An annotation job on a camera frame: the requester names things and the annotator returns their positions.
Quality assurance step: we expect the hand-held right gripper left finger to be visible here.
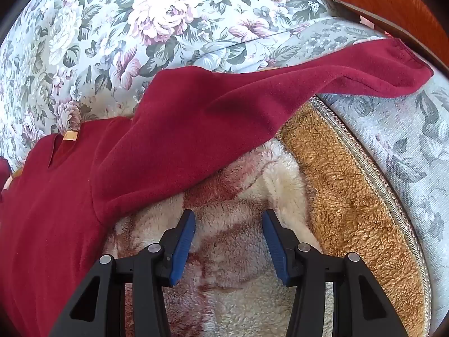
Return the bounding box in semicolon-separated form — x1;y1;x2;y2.
49;209;196;337

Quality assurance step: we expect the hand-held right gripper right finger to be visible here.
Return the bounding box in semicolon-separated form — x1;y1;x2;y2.
262;209;409;337

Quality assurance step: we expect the dark red sweater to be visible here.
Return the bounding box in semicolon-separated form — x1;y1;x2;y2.
0;37;435;337

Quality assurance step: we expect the brown cream fleece blanket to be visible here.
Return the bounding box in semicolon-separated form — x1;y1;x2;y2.
103;98;431;337

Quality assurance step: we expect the floral upholstered sofa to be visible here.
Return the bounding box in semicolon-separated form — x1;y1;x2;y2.
0;0;449;334

